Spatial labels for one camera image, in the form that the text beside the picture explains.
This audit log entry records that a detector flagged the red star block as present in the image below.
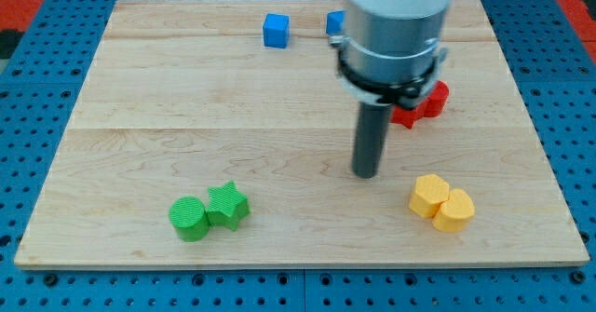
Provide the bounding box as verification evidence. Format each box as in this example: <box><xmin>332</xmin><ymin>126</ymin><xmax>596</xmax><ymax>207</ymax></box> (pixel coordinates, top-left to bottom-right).
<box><xmin>390</xmin><ymin>102</ymin><xmax>427</xmax><ymax>129</ymax></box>

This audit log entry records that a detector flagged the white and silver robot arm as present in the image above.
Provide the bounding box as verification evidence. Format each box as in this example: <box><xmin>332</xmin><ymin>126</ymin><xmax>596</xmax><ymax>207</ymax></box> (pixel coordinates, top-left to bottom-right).
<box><xmin>330</xmin><ymin>0</ymin><xmax>451</xmax><ymax>111</ymax></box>

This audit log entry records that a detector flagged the blue block behind arm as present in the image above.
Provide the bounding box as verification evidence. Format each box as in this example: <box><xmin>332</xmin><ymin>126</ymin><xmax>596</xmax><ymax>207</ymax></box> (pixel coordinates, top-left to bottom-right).
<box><xmin>325</xmin><ymin>10</ymin><xmax>345</xmax><ymax>35</ymax></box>

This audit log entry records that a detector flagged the green star block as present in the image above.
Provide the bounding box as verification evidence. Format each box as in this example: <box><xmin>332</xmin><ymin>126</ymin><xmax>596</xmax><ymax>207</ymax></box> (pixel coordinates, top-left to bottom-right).
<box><xmin>206</xmin><ymin>181</ymin><xmax>251</xmax><ymax>231</ymax></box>

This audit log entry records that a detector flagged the green circle block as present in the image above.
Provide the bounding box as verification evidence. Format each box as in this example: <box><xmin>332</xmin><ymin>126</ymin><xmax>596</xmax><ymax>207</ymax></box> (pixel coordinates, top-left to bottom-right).
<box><xmin>169</xmin><ymin>197</ymin><xmax>210</xmax><ymax>242</ymax></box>

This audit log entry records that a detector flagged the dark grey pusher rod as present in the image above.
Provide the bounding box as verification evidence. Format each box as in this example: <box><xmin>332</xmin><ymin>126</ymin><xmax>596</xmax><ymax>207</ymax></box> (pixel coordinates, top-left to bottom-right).
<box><xmin>351</xmin><ymin>102</ymin><xmax>392</xmax><ymax>179</ymax></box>

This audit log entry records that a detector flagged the wooden board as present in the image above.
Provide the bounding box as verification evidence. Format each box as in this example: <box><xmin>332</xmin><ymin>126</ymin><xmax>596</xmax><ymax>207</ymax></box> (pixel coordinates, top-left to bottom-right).
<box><xmin>14</xmin><ymin>0</ymin><xmax>589</xmax><ymax>270</ymax></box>

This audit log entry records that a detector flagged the blue cube block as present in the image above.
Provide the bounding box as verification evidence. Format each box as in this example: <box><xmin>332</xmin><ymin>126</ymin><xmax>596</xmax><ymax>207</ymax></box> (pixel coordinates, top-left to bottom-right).
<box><xmin>263</xmin><ymin>13</ymin><xmax>290</xmax><ymax>48</ymax></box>

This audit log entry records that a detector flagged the yellow hexagon block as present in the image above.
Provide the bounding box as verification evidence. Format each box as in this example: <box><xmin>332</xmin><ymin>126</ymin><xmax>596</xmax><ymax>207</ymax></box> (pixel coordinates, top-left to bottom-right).
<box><xmin>409</xmin><ymin>174</ymin><xmax>450</xmax><ymax>218</ymax></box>

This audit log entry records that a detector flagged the yellow heart block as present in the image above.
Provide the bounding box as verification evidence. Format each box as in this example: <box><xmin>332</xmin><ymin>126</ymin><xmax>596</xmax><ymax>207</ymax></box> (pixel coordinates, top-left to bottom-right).
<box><xmin>432</xmin><ymin>188</ymin><xmax>476</xmax><ymax>233</ymax></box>

